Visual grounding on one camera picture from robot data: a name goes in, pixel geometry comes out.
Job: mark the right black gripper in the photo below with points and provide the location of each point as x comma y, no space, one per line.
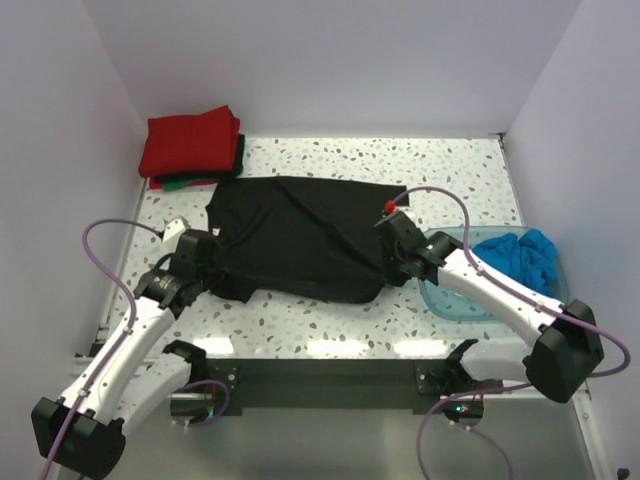
406,274

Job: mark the black t shirt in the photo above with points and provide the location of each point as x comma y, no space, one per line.
308,237

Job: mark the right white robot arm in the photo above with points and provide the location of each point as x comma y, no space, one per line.
556,348

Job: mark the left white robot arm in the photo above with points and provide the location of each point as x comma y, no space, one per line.
85,428

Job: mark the clear blue plastic basin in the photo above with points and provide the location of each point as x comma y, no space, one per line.
453,306

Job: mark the green folded t shirt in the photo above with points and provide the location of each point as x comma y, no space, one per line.
175,184

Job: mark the dark folded t shirt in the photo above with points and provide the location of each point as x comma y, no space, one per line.
200,176

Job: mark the blue crumpled t shirt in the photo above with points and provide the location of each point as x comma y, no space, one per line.
528,259

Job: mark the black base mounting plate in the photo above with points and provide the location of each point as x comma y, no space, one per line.
344,384

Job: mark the red folded t shirt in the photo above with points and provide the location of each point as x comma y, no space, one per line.
190,143

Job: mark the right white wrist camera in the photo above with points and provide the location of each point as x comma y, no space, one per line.
391,208

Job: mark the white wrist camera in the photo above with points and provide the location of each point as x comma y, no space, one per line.
391,208
173,230

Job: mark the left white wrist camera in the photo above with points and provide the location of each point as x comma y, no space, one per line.
173,230

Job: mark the aluminium rail frame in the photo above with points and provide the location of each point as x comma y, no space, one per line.
581,403

